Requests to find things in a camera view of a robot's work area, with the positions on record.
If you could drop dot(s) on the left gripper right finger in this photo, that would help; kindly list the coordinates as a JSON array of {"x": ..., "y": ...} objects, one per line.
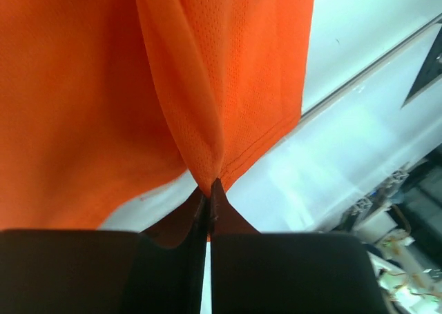
[{"x": 224, "y": 218}]

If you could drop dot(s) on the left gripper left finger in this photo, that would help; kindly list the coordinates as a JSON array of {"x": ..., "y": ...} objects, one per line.
[{"x": 172, "y": 230}]

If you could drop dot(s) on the orange t shirt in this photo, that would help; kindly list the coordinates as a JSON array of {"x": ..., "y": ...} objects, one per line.
[{"x": 102, "y": 100}]

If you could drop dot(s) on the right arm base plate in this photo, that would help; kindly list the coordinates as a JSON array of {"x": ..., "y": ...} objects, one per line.
[{"x": 429, "y": 73}]

